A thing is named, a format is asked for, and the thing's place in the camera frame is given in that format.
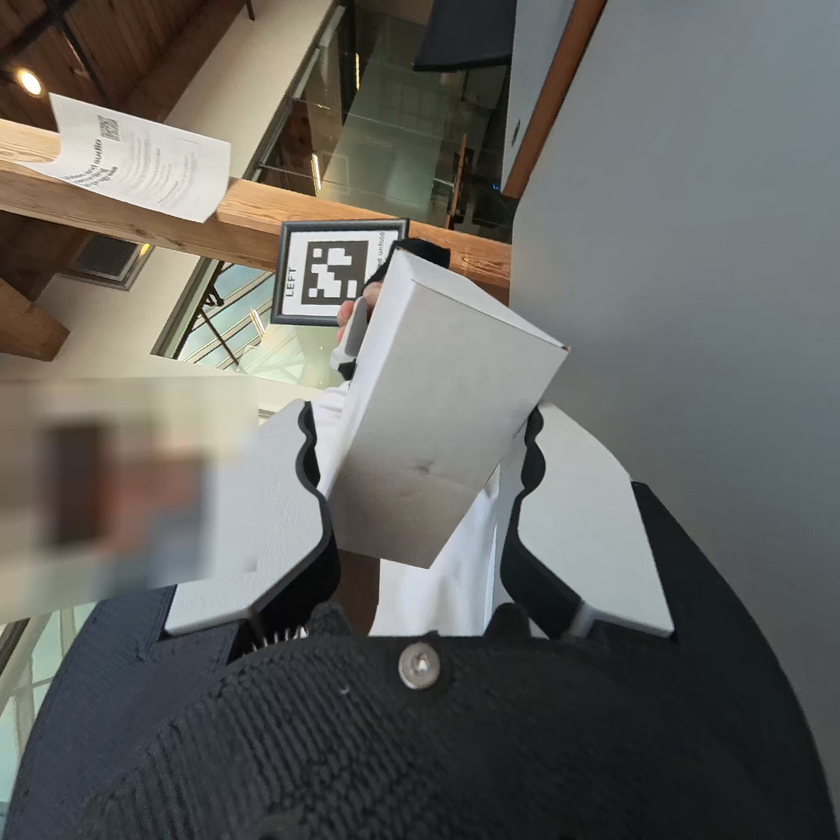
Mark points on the wooden beam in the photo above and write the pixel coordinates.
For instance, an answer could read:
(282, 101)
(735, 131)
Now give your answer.
(262, 220)

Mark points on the dark hanging screen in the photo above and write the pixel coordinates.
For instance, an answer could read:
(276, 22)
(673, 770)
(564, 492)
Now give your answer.
(466, 33)

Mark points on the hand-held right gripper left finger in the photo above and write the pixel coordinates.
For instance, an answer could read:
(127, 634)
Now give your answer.
(282, 525)

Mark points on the person's left hand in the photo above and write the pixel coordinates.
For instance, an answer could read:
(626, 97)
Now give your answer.
(358, 312)

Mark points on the printed paper sheet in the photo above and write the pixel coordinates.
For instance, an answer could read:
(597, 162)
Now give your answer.
(141, 157)

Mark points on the round ceiling light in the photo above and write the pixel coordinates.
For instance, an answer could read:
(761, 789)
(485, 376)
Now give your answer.
(28, 81)

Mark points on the glass window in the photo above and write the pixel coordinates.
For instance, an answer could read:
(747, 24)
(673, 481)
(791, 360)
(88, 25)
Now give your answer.
(229, 321)

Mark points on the wooden door frame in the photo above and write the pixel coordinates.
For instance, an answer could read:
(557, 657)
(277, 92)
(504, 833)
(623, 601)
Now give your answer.
(551, 98)

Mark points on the white cardboard box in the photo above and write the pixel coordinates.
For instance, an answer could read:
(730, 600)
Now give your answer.
(433, 407)

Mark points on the metal vent grille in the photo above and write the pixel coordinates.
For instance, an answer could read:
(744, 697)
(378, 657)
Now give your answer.
(105, 259)

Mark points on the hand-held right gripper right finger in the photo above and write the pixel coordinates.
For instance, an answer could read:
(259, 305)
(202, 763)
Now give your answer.
(590, 525)

